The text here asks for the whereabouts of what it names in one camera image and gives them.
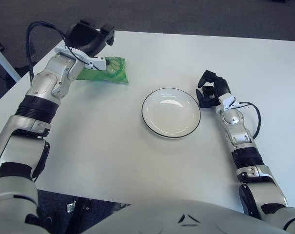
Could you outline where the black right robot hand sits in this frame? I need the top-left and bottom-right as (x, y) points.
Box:
(195, 70), (232, 109)

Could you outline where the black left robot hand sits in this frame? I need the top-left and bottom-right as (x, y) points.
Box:
(64, 19), (115, 58)

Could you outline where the green potato chips bag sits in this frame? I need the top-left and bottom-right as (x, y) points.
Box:
(75, 56), (131, 86)

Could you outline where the white plate with black rim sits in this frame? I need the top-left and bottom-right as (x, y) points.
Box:
(141, 88), (201, 140)

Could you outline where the white furniture panel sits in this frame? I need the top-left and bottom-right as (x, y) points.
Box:
(0, 39), (21, 82)

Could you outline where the silver robot torso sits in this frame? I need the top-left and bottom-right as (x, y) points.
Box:
(0, 177), (295, 234)

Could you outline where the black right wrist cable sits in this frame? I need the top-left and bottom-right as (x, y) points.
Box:
(235, 101), (262, 139)

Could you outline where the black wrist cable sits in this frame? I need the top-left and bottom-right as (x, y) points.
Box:
(235, 101), (262, 139)
(26, 21), (100, 81)

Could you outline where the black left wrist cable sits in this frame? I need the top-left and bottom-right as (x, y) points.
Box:
(26, 21), (100, 81)

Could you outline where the small metal bracket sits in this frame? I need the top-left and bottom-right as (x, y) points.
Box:
(66, 201), (79, 213)

